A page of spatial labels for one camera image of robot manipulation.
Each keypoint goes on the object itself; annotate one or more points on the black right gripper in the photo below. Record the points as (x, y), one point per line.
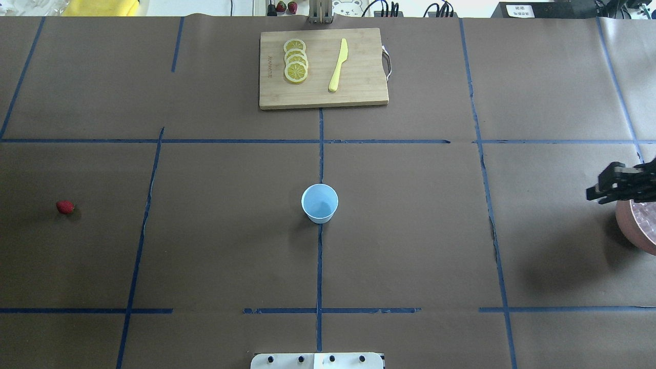
(634, 185)

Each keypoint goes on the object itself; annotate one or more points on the red strawberry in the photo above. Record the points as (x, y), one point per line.
(65, 207)

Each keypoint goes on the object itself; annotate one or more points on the pink bowl of ice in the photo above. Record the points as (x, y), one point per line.
(636, 221)

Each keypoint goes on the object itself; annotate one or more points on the light blue plastic cup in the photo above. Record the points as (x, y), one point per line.
(319, 203)

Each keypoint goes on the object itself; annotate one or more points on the black box with label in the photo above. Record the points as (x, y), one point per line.
(546, 10)

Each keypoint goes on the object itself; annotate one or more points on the yellow plastic knife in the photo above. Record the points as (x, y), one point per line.
(342, 57)

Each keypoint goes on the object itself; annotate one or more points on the bamboo cutting board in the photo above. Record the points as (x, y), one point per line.
(363, 79)

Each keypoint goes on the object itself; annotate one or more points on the lemon slice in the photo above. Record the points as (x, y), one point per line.
(296, 61)
(293, 44)
(296, 73)
(294, 51)

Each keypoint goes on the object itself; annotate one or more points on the yellow cloth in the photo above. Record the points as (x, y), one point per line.
(101, 8)

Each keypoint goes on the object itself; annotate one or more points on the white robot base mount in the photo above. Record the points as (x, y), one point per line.
(319, 360)

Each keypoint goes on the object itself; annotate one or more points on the metal stand bracket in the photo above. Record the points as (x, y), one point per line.
(321, 12)

